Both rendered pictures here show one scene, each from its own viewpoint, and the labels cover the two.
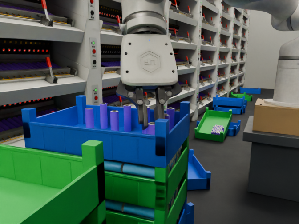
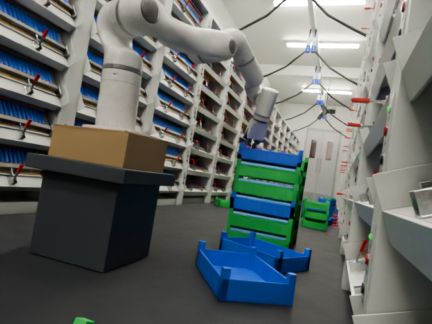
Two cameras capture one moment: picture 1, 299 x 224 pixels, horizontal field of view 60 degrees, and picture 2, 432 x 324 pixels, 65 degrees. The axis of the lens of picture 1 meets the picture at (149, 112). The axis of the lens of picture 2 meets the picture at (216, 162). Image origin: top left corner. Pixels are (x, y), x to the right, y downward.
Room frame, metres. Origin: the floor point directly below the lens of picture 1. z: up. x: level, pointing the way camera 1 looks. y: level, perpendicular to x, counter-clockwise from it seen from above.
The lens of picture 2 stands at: (2.17, -0.42, 0.30)
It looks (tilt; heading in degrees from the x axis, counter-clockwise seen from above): 2 degrees up; 172
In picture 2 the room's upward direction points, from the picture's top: 9 degrees clockwise
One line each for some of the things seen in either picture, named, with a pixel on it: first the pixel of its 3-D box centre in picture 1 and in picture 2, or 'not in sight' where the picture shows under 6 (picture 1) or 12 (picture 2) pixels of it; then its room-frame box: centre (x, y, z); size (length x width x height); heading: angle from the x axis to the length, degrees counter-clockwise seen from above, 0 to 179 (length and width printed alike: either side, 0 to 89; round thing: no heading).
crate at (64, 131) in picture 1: (112, 122); (270, 156); (0.55, 0.08, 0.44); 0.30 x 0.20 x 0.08; 70
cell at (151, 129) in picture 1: (152, 139); not in sight; (0.44, -0.01, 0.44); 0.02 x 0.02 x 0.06
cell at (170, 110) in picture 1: (170, 121); not in sight; (0.57, -0.05, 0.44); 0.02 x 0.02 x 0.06
